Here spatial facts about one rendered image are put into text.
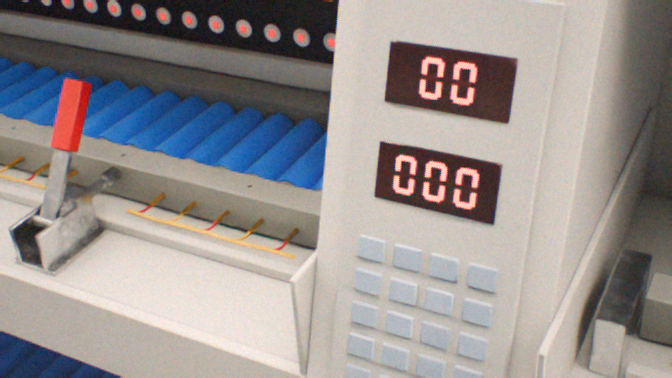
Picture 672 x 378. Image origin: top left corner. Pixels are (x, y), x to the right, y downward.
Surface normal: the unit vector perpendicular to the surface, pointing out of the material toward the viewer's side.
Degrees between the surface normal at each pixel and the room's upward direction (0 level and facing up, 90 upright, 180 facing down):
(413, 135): 90
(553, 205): 90
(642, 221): 18
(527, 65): 90
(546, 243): 90
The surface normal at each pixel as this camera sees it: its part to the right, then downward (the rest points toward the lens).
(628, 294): -0.06, -0.84
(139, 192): -0.47, 0.50
